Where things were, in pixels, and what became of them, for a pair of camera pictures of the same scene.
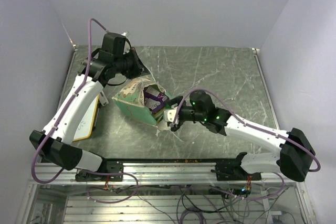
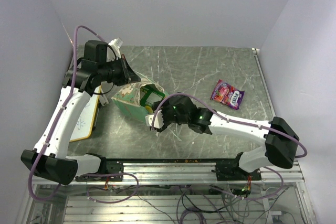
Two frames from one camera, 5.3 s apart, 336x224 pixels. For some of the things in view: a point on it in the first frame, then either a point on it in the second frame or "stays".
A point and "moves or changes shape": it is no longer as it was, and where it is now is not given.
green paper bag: [130, 97] stays
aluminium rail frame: [159, 173] stays
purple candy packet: [154, 99] to [224, 93]
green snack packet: [158, 115] moves or changes shape
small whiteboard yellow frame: [85, 123] stays
